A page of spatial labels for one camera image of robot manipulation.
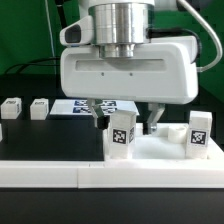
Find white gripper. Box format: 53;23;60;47
61;36;198;135

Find white square tabletop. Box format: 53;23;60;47
103;123;224;160

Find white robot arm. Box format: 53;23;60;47
60;0;200;134

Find white marker plate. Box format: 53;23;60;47
50;99;139;116

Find white U-shaped fence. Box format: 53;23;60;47
0;150;224;189

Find white block at left edge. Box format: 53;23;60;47
0;123;3;142

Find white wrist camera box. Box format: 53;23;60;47
59;15;94;47

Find black cables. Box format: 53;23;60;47
2;0;68;76

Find grey camera cable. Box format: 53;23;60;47
176;0;224;73

